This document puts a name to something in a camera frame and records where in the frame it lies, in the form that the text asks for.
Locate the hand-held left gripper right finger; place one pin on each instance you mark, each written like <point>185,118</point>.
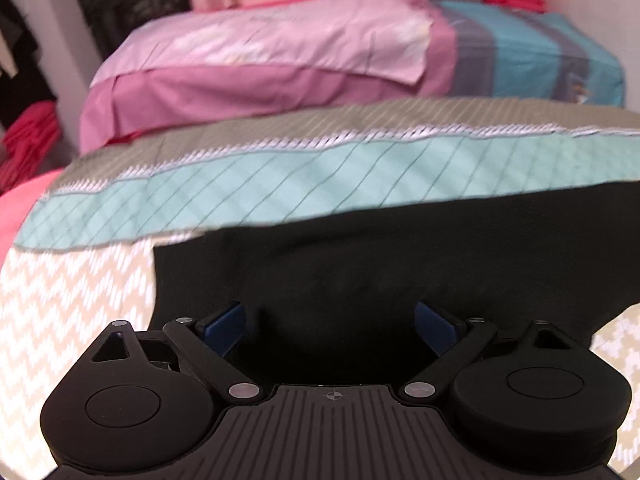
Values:
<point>436,327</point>

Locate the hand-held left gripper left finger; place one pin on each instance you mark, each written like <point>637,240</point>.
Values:
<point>222,329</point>

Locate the black pants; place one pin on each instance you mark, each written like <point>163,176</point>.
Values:
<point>380,260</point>

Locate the patterned teal beige bed sheet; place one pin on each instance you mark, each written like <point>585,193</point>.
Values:
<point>250,170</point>

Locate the pink floral bed sheet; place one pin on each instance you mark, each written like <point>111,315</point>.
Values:
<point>240,60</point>

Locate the low pile of red clothes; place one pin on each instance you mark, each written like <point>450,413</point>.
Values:
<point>30,140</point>

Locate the blue grey striped bed sheet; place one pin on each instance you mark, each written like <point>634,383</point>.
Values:
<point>525,55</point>

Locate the hanging dark clothes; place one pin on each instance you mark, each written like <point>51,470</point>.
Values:
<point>17,60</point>

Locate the dark window frame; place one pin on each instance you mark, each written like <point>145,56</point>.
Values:
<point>130,5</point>

